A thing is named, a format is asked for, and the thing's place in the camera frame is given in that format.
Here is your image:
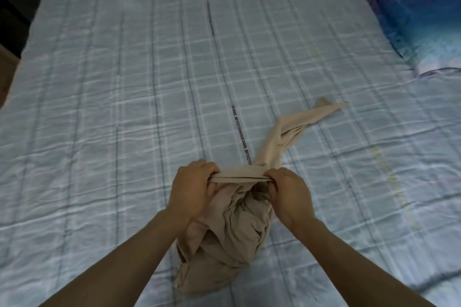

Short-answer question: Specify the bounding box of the person's left forearm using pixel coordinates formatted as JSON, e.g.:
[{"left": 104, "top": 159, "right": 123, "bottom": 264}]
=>
[{"left": 39, "top": 214, "right": 198, "bottom": 307}]

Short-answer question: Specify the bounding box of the multicolour tie-dye pillow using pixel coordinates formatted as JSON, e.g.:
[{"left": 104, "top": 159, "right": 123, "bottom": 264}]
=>
[{"left": 351, "top": 0, "right": 461, "bottom": 78}]

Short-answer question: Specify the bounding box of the person's right hand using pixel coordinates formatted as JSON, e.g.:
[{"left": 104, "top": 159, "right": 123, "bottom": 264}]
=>
[{"left": 263, "top": 167, "right": 317, "bottom": 233}]

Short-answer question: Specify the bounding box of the person's left hand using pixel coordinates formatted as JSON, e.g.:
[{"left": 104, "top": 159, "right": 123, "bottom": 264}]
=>
[{"left": 168, "top": 159, "right": 220, "bottom": 224}]

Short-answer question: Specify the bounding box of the person's right forearm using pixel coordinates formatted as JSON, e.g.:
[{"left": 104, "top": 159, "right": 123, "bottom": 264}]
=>
[{"left": 288, "top": 218, "right": 439, "bottom": 307}]

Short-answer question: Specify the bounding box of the light blue plaid bedsheet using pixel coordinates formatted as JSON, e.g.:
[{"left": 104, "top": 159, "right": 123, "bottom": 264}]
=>
[{"left": 0, "top": 0, "right": 461, "bottom": 307}]

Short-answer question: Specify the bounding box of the beige cloth garment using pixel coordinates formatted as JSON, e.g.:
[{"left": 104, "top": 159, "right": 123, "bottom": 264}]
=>
[{"left": 174, "top": 98, "right": 349, "bottom": 295}]

